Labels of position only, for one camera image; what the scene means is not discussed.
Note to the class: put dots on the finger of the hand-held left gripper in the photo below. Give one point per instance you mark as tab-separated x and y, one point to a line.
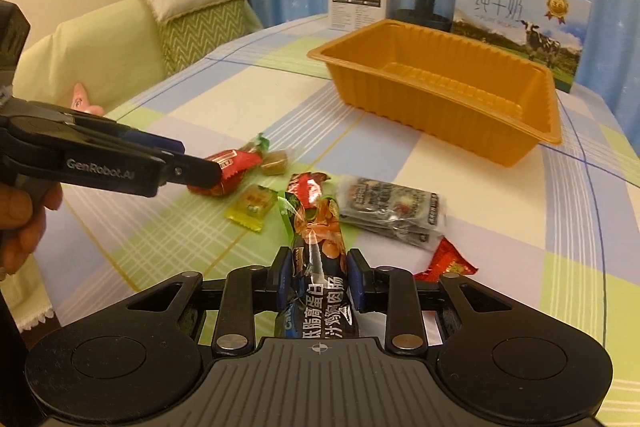
150	141
190	174

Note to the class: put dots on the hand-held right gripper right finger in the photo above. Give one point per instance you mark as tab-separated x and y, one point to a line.
357	278

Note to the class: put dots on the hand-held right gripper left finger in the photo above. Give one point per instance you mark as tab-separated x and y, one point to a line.
282	271

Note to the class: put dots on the green orange candy packet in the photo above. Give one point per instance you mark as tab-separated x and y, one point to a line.
320	267

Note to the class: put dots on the large red candy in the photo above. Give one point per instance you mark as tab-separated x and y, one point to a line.
236	162

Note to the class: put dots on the yellow candy packet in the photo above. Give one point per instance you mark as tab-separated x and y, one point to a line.
250	208

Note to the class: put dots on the small red candy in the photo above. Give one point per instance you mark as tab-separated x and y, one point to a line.
306	187

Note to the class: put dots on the red snack packet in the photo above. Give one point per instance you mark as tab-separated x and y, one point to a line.
450	263

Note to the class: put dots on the orange plastic tray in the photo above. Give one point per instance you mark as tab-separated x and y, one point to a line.
450	117

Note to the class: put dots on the person's left hand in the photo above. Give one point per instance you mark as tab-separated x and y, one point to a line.
22	237

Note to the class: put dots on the dark snack packet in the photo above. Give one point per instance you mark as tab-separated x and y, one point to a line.
400	235
390	202

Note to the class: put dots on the checked tablecloth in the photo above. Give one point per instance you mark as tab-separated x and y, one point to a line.
150	232

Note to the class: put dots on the pink plush toy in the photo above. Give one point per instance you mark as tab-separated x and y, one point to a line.
82	99

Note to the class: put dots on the brown caramel candy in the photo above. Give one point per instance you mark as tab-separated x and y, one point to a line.
274	163

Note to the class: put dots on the green zigzag cushion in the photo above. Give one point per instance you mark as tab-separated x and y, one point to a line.
210	37

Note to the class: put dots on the milk carton box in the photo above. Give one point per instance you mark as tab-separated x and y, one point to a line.
500	2

